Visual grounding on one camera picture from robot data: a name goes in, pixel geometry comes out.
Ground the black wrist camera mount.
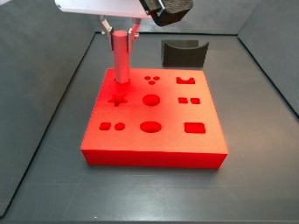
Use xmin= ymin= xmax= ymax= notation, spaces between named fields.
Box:
xmin=139 ymin=0 xmax=193 ymax=26

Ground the red hexagon peg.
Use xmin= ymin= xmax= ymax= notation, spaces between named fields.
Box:
xmin=112 ymin=31 xmax=129 ymax=84

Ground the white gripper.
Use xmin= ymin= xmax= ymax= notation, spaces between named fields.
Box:
xmin=53 ymin=0 xmax=151 ymax=53

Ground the red shape sorter block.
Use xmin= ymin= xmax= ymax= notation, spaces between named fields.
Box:
xmin=80 ymin=68 xmax=228 ymax=169

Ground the black curved holder stand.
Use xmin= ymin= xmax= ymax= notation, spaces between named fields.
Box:
xmin=161 ymin=39 xmax=209 ymax=67

